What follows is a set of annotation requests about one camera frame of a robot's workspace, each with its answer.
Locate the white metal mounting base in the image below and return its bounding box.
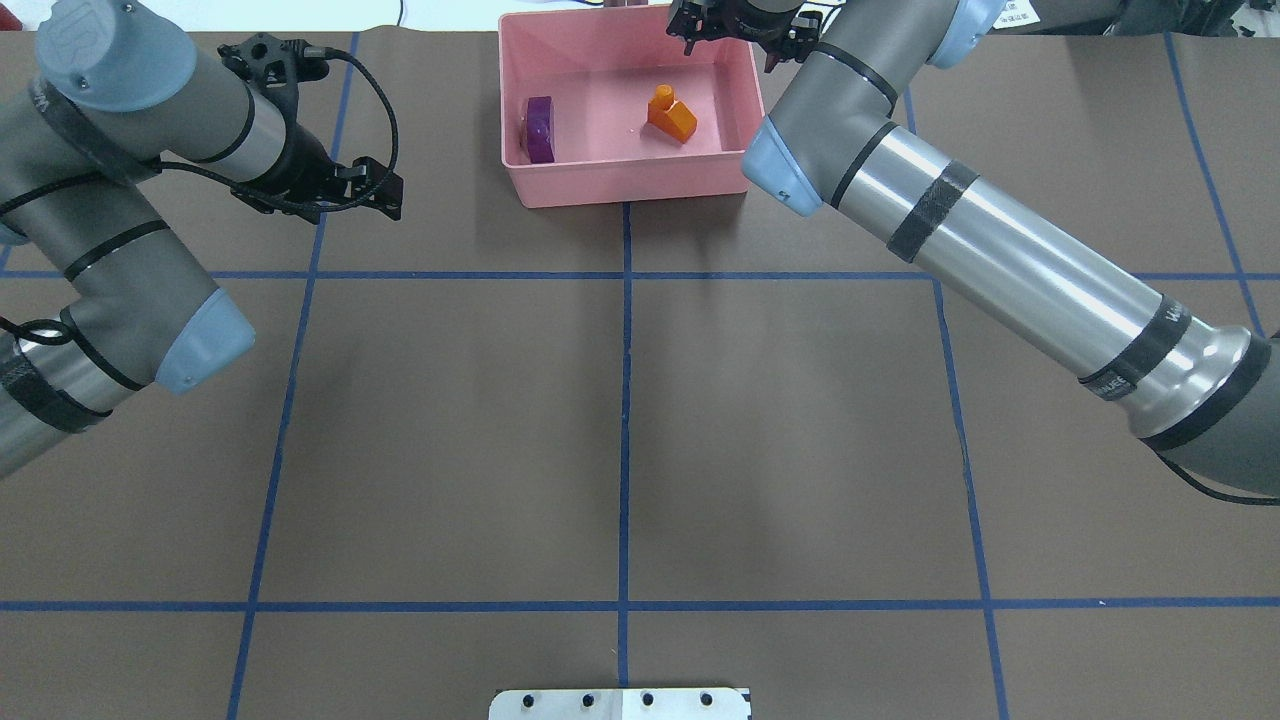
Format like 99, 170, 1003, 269
486, 687, 753, 719

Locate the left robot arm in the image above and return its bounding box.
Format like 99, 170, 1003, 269
1, 1, 404, 477

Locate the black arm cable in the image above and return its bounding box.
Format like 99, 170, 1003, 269
1149, 450, 1280, 507
0, 45, 401, 421

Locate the pink plastic box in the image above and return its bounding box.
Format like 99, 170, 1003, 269
498, 5, 765, 209

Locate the purple toy block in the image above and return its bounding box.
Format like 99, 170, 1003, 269
522, 95, 556, 164

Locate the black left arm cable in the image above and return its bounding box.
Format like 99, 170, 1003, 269
0, 45, 401, 421

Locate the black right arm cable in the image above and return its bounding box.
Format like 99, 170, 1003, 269
1149, 450, 1280, 507

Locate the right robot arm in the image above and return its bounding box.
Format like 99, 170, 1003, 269
667, 1, 1279, 506

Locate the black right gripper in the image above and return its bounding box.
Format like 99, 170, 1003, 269
668, 1, 823, 74

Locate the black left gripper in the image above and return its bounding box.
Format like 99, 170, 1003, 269
216, 35, 404, 223

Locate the orange toy block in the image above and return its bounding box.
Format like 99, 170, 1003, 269
646, 83, 699, 143

